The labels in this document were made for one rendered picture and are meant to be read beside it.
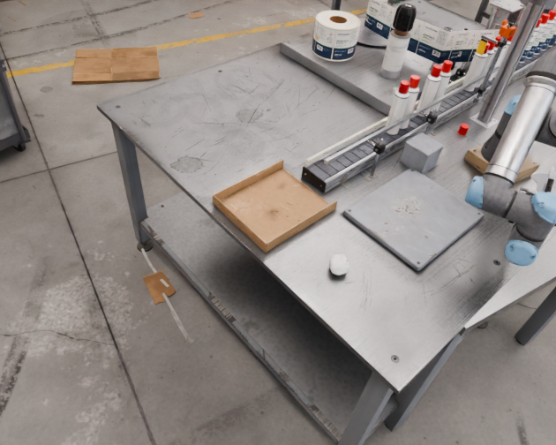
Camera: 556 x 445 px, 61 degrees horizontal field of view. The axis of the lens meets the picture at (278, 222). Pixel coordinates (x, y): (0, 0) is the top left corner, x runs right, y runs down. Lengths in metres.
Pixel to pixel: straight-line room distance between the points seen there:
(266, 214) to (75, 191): 1.64
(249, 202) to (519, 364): 1.50
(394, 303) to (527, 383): 1.19
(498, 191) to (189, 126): 1.11
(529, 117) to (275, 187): 0.76
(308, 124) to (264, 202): 0.49
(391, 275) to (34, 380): 1.50
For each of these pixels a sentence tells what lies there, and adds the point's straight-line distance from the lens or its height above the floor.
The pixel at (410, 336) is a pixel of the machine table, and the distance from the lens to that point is 1.30.
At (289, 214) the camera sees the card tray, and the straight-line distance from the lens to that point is 1.49.
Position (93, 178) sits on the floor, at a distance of 2.97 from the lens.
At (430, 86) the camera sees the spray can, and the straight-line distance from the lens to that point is 1.92.
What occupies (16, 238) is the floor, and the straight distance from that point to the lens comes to 2.75.
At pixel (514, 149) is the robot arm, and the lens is 1.33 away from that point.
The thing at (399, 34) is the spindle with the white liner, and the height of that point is 1.07.
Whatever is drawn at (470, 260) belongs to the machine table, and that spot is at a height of 0.83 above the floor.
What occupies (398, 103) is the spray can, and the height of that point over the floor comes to 1.01.
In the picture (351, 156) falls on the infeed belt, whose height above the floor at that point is 0.88.
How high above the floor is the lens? 1.89
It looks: 46 degrees down
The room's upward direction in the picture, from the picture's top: 6 degrees clockwise
